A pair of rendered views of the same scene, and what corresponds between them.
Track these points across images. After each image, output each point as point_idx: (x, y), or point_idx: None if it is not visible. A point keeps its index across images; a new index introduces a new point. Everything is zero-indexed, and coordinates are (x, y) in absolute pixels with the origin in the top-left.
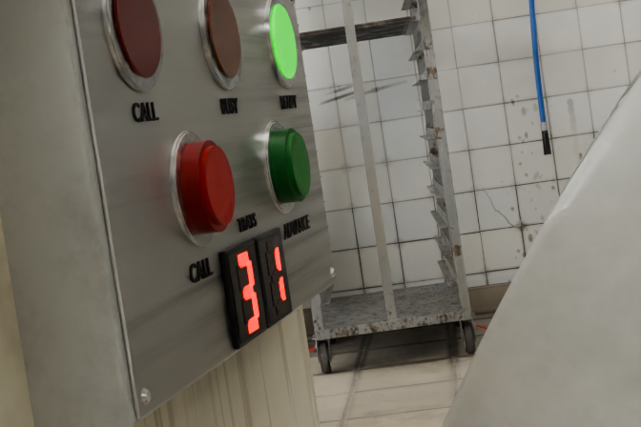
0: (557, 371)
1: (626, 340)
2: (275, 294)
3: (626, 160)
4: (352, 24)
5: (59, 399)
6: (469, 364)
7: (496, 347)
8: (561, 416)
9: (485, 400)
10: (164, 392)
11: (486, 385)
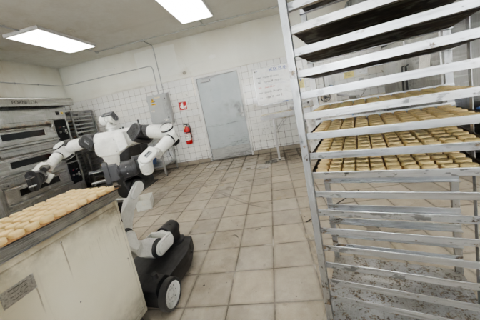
0: (125, 211)
1: (128, 208)
2: None
3: (128, 201)
4: None
5: None
6: (121, 213)
7: (123, 211)
8: (125, 213)
9: (122, 214)
10: None
11: (122, 213)
